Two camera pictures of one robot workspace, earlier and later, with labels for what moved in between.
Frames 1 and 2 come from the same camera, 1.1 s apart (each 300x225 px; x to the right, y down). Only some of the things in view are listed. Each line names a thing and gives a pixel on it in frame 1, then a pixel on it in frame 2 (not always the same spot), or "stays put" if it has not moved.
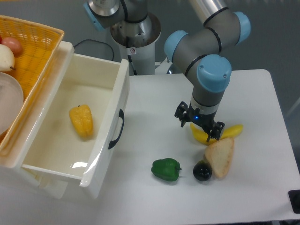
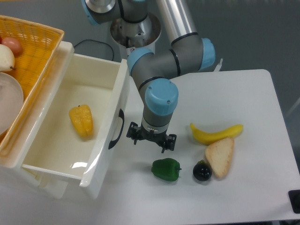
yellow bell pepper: [81, 116] stays put
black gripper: [204, 121] → [135, 132]
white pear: [7, 59] stays put
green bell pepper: [167, 169] stays put
